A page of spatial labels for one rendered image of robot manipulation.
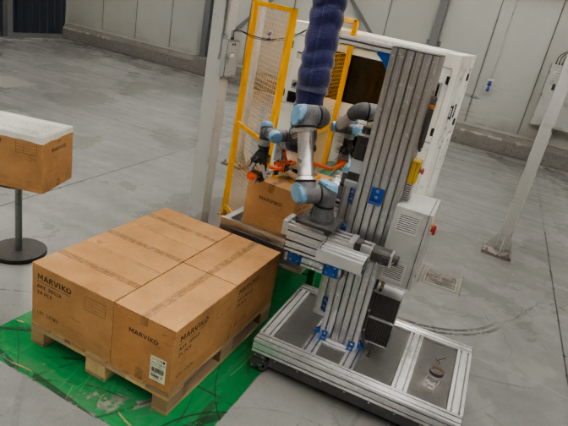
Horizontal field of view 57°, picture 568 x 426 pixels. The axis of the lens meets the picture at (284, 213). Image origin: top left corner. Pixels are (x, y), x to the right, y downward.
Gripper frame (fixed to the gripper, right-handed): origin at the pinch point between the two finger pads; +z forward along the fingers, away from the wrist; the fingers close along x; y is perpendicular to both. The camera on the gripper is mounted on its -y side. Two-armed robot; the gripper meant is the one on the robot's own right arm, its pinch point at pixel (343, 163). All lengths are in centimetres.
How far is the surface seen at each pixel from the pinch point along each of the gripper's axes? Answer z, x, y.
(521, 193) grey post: 35, 129, -220
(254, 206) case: 34, -38, 61
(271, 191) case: 18, -27, 61
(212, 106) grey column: -13, -126, 0
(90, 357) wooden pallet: 97, -54, 195
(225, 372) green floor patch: 108, 4, 143
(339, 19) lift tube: -101, -15, 34
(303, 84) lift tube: -56, -29, 40
